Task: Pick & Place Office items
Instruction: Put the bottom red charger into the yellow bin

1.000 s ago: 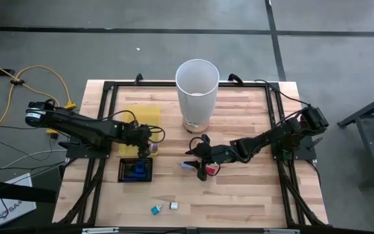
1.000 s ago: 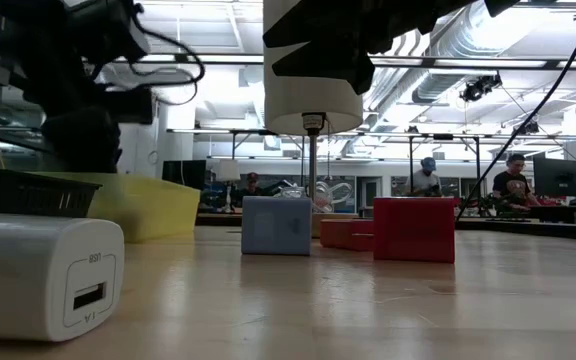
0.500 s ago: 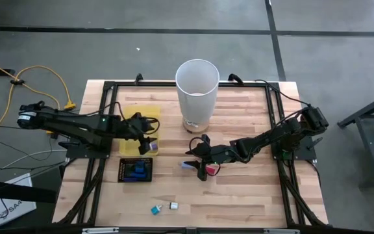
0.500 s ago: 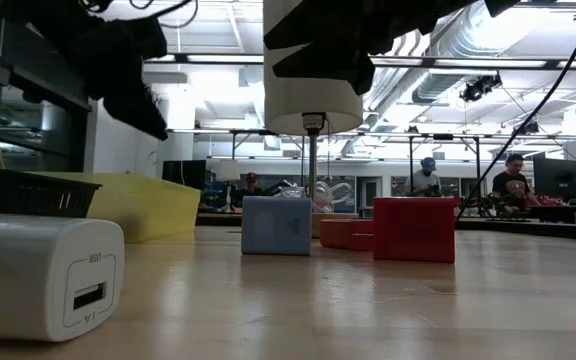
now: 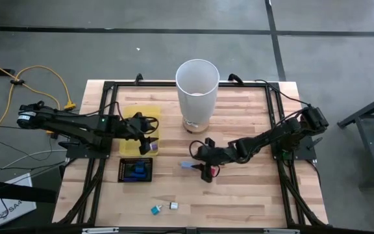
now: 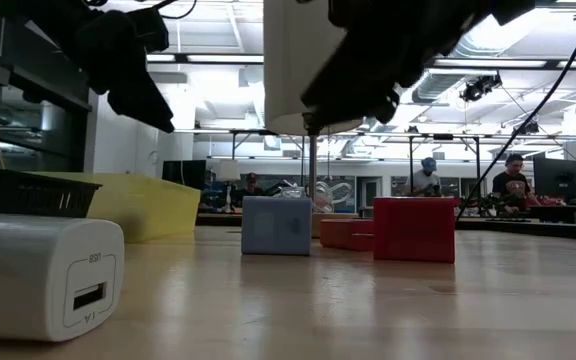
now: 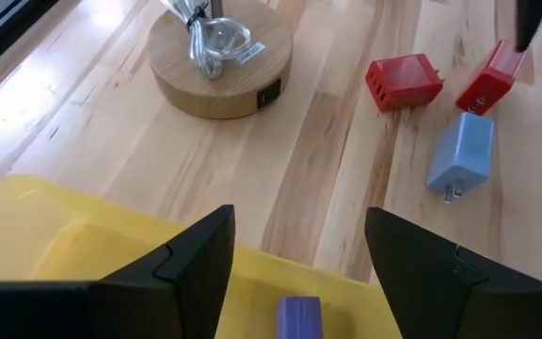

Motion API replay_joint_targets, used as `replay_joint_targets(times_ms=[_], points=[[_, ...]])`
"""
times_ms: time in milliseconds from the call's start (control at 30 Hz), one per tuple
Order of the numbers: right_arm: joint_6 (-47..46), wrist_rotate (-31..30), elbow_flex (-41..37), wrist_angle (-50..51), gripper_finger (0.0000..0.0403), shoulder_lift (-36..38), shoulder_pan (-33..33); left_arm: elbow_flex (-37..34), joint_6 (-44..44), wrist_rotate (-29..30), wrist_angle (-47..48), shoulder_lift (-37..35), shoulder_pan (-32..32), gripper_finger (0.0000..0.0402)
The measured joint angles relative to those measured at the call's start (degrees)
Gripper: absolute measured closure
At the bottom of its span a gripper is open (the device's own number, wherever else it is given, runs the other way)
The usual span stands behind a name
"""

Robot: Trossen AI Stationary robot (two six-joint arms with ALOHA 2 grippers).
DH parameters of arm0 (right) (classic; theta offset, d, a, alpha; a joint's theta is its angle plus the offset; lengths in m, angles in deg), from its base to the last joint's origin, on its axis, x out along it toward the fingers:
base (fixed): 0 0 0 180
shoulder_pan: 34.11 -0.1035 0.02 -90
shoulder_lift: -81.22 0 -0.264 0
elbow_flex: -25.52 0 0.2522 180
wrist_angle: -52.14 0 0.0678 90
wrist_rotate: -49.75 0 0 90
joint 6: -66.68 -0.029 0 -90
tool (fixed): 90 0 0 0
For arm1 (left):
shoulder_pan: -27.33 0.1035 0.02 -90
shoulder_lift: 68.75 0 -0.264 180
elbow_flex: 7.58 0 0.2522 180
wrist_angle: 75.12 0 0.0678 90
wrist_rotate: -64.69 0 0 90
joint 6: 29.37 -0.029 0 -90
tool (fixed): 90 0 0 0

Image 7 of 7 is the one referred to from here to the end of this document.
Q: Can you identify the light blue multiport charger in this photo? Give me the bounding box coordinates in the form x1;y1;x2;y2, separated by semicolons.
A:
425;111;496;204

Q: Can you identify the yellow translucent plastic bin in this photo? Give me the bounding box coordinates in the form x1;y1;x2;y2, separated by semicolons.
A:
0;173;404;339

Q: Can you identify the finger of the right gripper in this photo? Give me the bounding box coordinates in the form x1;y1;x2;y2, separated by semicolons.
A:
514;0;542;53

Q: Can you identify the clear bundled lamp cord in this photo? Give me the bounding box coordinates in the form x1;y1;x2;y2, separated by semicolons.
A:
160;0;253;80

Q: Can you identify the round wooden lamp base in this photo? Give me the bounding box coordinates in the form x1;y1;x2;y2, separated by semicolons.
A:
147;0;295;120

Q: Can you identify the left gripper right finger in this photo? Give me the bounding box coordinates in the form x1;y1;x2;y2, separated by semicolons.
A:
363;206;542;339

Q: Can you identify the red multiport USB charger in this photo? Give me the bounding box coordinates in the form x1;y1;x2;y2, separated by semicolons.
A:
455;39;526;117
364;53;445;113

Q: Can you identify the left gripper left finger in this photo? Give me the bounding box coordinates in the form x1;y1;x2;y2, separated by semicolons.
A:
0;204;237;339

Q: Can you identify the purple plastic block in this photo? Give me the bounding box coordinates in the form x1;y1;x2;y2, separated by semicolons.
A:
275;295;324;339

